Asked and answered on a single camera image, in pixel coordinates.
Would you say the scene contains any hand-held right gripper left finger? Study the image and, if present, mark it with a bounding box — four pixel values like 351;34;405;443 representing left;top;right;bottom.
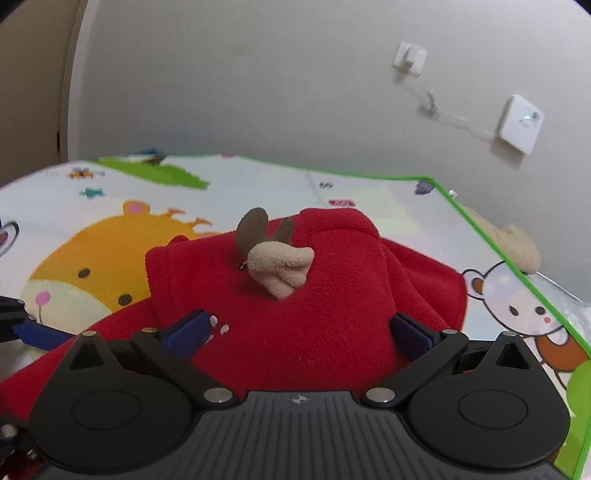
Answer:
69;310;237;409

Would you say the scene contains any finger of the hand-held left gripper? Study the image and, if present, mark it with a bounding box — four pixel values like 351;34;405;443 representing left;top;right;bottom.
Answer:
0;296;77;352
0;413;49;480

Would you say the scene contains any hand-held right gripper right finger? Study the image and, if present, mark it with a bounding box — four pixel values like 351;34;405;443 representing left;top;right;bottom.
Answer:
361;312;532;409

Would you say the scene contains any red fleece garment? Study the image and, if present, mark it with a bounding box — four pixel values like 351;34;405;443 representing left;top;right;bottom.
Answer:
0;208;468;418

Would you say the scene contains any printed cartoon play mat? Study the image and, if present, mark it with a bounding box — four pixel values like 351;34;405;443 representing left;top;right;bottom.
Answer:
0;152;591;480

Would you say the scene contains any beige plush toy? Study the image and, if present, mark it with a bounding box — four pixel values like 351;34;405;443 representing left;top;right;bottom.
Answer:
462;207;543;276

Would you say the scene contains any white lace bedspread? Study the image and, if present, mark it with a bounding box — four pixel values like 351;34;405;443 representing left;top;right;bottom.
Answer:
529;270;591;344

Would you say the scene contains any beige door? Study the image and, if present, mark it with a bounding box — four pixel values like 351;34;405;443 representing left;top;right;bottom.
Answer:
0;0;89;188

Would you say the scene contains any white wall device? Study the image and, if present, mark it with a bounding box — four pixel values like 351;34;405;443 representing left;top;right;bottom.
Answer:
495;93;546;156

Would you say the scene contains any white wall socket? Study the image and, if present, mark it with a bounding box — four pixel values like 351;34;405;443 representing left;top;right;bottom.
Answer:
392;41;428;78

